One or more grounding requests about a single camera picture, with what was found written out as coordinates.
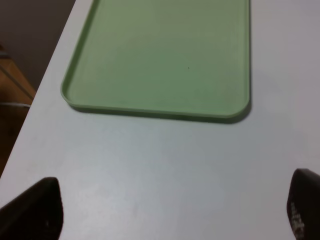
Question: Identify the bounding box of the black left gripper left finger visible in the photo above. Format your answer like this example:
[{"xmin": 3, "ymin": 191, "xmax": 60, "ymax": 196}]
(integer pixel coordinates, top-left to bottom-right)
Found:
[{"xmin": 0, "ymin": 177, "xmax": 64, "ymax": 240}]

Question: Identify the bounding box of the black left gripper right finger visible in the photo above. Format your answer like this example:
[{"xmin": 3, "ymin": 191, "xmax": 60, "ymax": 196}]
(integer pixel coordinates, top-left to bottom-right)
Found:
[{"xmin": 286, "ymin": 168, "xmax": 320, "ymax": 240}]

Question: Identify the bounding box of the green plastic tray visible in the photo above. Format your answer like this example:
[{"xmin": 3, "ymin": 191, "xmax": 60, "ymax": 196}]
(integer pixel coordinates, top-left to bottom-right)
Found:
[{"xmin": 60, "ymin": 0, "xmax": 251, "ymax": 123}]

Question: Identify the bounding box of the wooden cabinet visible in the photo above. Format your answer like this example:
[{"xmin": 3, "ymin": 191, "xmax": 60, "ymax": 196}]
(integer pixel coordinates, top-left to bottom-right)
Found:
[{"xmin": 0, "ymin": 46, "xmax": 36, "ymax": 108}]

